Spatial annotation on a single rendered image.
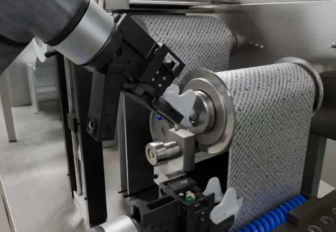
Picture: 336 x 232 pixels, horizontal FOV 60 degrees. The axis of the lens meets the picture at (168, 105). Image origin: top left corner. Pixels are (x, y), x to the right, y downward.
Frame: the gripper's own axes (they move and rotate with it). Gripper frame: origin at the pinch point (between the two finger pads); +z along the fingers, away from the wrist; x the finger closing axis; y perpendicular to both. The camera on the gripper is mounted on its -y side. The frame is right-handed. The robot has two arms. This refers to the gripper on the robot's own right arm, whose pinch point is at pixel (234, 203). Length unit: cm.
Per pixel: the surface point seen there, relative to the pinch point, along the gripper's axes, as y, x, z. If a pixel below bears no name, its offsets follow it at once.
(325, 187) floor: -109, 73, 203
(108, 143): -17, 74, 7
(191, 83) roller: 20.6, 8.6, -3.5
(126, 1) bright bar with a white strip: 34.9, 29.0, -5.0
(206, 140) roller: 11.5, 4.3, -3.5
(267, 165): 5.1, -0.2, 8.1
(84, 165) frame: -2.2, 33.1, -15.9
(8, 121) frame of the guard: -10, 102, -24
